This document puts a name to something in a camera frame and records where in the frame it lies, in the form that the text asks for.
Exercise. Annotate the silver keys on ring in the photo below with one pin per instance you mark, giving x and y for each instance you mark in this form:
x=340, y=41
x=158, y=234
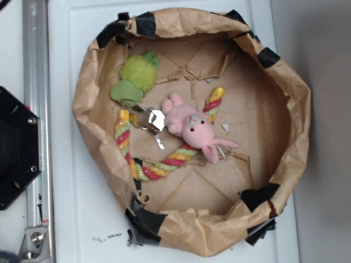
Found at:
x=154, y=119

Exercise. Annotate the small white paper scrap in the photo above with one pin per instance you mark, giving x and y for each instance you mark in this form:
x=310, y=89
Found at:
x=226, y=128

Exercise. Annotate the brown paper bag bin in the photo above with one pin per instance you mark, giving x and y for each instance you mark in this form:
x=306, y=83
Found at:
x=199, y=207

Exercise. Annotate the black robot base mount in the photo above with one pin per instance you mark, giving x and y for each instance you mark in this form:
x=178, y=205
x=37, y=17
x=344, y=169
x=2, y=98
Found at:
x=19, y=148

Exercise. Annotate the aluminium frame rail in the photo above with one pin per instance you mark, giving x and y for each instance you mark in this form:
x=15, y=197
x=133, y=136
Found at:
x=39, y=240

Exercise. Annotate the yellow key tag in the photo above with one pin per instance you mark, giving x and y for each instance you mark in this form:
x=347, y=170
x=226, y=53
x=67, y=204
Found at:
x=137, y=119

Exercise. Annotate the white tray board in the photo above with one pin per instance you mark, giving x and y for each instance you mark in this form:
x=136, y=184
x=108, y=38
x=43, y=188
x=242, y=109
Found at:
x=89, y=224

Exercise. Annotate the colourful twisted rope toy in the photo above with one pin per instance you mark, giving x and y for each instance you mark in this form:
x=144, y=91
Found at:
x=160, y=170

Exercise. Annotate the pink plush bunny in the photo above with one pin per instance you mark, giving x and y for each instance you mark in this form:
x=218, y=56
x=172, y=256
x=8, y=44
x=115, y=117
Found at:
x=185, y=121

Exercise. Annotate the green fuzzy plush toy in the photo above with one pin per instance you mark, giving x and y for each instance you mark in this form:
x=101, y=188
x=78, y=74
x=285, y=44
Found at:
x=137, y=76

